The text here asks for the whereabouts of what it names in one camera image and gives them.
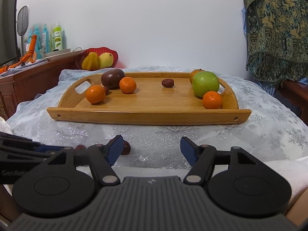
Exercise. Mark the white towel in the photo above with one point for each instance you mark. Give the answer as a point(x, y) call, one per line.
point(286, 175)

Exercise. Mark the green label spray bottle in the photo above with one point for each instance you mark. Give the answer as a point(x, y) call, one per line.
point(57, 39)

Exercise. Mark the dark brown wooden furniture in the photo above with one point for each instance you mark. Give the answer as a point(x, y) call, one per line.
point(294, 96)

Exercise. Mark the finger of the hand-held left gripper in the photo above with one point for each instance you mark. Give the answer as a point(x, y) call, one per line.
point(48, 148)

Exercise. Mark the brownish orange tangerine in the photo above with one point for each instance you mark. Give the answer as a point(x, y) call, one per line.
point(193, 75)

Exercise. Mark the green gold patterned shawl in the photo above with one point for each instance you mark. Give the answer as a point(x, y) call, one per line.
point(274, 28)

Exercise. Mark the green apple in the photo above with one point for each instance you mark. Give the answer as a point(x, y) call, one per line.
point(205, 84)

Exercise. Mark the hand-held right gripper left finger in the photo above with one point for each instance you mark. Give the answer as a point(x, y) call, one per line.
point(114, 150)

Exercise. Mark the person's bare leg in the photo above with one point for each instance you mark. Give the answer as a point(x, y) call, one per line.
point(297, 211)

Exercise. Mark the wooden bamboo tray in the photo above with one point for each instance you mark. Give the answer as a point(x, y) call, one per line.
point(154, 105)

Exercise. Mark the papers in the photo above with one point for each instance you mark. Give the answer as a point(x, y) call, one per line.
point(26, 66)

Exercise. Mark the small blue spray bottle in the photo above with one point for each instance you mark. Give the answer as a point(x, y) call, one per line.
point(30, 36)

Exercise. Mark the orange mandarin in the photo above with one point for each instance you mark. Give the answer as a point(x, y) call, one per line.
point(95, 94)
point(211, 100)
point(127, 85)

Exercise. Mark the dark purple passion fruit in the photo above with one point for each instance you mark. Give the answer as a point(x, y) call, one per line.
point(112, 78)

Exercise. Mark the yellow mango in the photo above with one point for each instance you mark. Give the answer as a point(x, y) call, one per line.
point(105, 60)

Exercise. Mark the silver snowflake tablecloth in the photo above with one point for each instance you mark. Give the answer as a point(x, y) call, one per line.
point(154, 134)

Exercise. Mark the dried red date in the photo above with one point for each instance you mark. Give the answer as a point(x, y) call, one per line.
point(126, 148)
point(79, 147)
point(167, 83)
point(107, 91)

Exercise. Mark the red fruit bowl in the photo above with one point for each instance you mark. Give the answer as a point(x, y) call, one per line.
point(80, 57)

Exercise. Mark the yellow starfruit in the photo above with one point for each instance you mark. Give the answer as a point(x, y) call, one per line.
point(90, 61)

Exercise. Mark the white electric fly swatter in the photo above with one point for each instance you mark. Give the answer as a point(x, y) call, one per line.
point(23, 19)

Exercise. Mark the black monitor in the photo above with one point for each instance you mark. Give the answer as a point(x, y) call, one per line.
point(8, 21)

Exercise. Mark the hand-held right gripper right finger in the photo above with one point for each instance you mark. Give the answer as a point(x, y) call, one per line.
point(187, 150)

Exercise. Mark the white flat box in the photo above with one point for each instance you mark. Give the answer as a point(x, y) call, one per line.
point(56, 54)

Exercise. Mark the brown wooden cabinet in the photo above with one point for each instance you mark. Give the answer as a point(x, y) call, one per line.
point(28, 86)

